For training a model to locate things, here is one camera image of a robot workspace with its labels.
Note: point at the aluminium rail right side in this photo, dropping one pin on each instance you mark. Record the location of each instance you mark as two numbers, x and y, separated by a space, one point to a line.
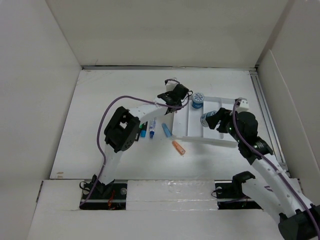
274 140

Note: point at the blue correction tape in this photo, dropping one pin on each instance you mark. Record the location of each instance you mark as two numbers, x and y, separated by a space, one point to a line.
166 130

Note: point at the blue highlighter marker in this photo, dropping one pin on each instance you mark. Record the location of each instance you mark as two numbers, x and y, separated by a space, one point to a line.
143 131

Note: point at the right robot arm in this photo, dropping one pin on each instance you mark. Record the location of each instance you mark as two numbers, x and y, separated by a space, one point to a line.
296 216

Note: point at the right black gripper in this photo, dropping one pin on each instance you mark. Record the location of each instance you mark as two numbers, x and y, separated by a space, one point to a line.
222 114

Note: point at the white blue glue pen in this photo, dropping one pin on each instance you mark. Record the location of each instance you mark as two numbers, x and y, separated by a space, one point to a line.
152 127

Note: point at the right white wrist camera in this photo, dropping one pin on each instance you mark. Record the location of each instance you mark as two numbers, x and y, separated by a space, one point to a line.
242 105

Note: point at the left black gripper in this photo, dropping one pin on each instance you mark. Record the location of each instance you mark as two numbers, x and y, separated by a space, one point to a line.
167 93

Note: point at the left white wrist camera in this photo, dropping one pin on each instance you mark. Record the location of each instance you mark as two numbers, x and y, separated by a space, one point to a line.
171 83

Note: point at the white plastic organizer tray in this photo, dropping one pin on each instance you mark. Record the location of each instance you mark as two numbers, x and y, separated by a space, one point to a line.
190 123

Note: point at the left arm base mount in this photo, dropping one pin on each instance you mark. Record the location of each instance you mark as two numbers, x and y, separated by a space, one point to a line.
111 197

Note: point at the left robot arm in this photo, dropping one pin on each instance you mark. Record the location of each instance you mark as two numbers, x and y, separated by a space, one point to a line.
122 128

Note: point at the blue putty jar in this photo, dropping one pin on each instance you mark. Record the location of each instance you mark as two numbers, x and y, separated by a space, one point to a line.
203 118
198 100

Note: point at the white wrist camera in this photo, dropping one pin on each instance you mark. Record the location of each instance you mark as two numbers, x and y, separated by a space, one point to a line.
171 83
242 105

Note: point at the black marker pen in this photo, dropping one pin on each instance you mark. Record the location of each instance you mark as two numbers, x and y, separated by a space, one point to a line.
137 136

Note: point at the orange correction tape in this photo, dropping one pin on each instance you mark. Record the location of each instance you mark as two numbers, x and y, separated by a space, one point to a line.
178 147

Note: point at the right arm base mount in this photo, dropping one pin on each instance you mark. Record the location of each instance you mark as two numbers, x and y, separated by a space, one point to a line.
230 196

